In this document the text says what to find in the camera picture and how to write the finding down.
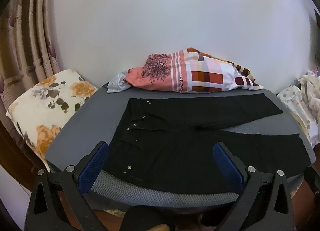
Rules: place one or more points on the dark cloth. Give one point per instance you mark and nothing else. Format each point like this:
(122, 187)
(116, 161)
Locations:
(145, 217)

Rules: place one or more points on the black pants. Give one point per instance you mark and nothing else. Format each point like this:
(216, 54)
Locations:
(175, 160)

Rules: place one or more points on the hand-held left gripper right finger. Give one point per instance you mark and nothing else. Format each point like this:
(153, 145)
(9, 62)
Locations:
(228, 168)

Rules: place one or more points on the wooden bed frame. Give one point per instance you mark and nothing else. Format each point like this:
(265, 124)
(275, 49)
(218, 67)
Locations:
(17, 150)

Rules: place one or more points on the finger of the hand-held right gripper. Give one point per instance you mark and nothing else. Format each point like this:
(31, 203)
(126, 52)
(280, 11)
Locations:
(312, 178)

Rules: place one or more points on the white dotted cloth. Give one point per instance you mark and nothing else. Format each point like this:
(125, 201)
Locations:
(302, 100)

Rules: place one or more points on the patterned curtain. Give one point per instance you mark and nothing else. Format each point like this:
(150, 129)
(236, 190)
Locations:
(25, 45)

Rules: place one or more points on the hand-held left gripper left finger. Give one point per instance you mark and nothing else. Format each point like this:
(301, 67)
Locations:
(93, 166)

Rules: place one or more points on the grey mesh mat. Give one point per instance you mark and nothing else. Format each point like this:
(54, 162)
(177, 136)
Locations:
(82, 120)

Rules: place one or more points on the floral pillow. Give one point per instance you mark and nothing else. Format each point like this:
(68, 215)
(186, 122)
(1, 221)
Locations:
(50, 100)

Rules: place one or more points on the grey striped cloth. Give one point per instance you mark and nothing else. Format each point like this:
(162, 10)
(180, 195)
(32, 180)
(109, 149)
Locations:
(116, 83)

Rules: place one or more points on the pink checked blanket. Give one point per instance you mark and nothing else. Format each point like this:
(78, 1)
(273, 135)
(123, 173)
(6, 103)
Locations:
(200, 75)

